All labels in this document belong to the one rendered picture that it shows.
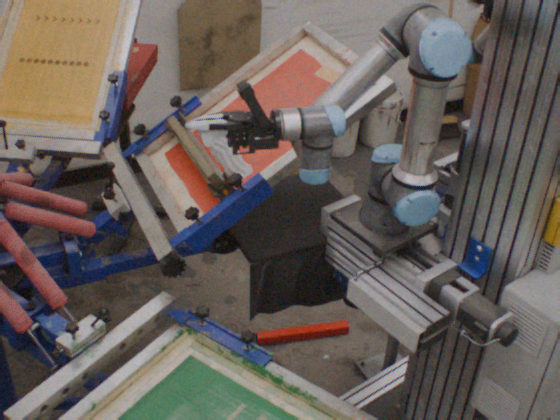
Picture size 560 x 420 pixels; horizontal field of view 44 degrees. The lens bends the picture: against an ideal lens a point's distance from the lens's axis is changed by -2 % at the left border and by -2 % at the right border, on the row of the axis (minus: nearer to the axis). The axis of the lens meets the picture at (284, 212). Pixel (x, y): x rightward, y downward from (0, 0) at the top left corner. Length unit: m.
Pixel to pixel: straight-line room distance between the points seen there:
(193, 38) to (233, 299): 1.60
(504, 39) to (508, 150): 0.28
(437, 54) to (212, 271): 2.44
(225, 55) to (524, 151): 2.89
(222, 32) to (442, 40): 2.90
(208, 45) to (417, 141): 2.79
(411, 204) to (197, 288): 2.09
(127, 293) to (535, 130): 2.46
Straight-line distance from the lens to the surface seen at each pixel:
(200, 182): 2.31
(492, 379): 2.14
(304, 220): 2.55
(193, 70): 4.41
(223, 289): 3.70
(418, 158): 1.76
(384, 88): 2.16
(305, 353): 3.38
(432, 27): 1.62
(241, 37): 4.46
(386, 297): 1.92
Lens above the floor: 2.41
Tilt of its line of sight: 34 degrees down
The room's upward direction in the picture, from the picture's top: 3 degrees clockwise
